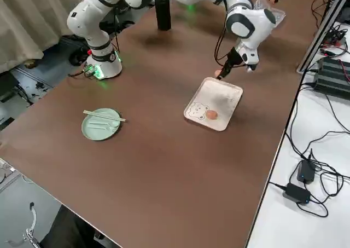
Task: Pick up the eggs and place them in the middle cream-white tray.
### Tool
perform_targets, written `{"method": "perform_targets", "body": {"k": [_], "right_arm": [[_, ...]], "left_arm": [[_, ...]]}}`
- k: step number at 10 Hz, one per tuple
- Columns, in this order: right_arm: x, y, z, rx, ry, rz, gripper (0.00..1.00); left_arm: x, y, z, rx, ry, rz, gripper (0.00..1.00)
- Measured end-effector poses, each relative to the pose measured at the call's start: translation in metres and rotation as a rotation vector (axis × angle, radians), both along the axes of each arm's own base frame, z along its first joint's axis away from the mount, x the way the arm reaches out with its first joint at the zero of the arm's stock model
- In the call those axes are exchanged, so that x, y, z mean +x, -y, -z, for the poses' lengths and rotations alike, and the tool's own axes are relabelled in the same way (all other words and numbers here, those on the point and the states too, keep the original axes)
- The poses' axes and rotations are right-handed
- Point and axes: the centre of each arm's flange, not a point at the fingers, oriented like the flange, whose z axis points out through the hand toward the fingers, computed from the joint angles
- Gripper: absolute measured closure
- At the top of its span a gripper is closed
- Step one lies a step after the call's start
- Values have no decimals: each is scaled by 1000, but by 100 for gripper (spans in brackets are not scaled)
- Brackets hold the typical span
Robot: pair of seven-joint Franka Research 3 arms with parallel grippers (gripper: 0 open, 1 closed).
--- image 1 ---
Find black power cable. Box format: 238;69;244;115
308;163;345;218
308;130;350;161
311;0;336;28
288;79;315;161

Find clear plastic egg carton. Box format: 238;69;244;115
253;0;287;30

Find black finned power supply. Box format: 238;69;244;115
311;56;350;100

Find white curved bracket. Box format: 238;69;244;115
7;202;38;248

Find cream tray with bear print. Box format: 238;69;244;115
183;77;243;132

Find aluminium profile post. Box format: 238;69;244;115
296;0;350;74

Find beige curtain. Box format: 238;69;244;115
0;0;91;74

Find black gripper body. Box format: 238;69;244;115
225;47;244;67

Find black cylindrical vase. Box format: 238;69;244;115
155;0;172;31

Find red and black clip leads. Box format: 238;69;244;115
319;23;350;57

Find black power adapter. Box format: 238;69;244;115
282;183;312;204
296;160;317;184

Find person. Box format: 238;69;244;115
40;204;123;248

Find black base cable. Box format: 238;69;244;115
67;69;92;78

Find pale green round plate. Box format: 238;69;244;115
81;107;122;143

